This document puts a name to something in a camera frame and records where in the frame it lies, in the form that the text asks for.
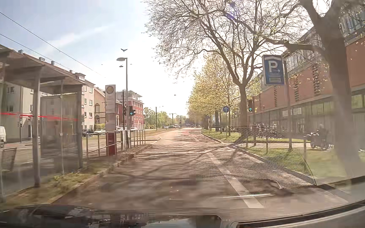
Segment row of trees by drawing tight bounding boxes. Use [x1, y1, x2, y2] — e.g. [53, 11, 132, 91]
[187, 52, 262, 130]

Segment round blue road sign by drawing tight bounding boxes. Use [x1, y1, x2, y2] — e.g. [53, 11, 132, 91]
[222, 106, 230, 137]

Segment traffic light on pole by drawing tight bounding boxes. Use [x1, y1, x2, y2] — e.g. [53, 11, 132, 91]
[128, 106, 136, 130]
[247, 96, 256, 145]

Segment grey asphalt road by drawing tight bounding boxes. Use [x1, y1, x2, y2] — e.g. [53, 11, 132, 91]
[54, 127, 365, 213]

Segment large bare tree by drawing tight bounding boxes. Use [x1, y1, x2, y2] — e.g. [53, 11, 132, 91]
[144, 0, 300, 138]

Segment metal railing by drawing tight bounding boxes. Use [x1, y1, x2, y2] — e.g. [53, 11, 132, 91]
[85, 129, 146, 159]

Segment tram stop sign pillar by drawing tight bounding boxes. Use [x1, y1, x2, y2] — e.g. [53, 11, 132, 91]
[105, 84, 117, 156]

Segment row of parked bicycles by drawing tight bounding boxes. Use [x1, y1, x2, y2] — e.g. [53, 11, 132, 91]
[254, 125, 286, 140]

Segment parked cars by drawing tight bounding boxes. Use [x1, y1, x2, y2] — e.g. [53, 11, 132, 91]
[82, 127, 139, 137]

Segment paved path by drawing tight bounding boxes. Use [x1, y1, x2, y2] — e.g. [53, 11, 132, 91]
[233, 141, 365, 159]

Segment road markings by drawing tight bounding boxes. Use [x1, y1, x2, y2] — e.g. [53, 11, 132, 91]
[189, 133, 349, 209]

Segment blue parking sign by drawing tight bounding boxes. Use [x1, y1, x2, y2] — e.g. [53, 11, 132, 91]
[262, 54, 293, 151]

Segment car's own bonnet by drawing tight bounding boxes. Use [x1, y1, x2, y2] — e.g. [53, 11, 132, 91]
[0, 193, 365, 228]

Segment red brick office building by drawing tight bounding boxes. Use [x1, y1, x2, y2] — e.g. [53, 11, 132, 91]
[232, 0, 365, 152]

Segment tram stop platform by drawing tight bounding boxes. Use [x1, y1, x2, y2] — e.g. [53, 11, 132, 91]
[0, 136, 161, 213]

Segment person on motorcycle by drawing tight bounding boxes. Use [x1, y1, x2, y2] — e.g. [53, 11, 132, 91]
[306, 124, 332, 151]

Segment glass tram stop shelter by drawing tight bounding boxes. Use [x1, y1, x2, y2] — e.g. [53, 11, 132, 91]
[0, 34, 85, 203]

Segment grass verge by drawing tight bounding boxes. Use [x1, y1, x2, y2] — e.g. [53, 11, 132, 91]
[202, 128, 365, 184]

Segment thick tree trunk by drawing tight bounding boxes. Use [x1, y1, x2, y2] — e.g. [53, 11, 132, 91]
[240, 0, 365, 178]

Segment pale apartment building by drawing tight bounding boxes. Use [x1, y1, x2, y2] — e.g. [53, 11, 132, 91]
[0, 49, 95, 143]

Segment grey lamp post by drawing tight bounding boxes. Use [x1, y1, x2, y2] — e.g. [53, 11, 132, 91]
[116, 57, 130, 131]

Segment overhead wires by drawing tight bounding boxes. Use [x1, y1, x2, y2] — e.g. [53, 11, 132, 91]
[0, 0, 107, 78]

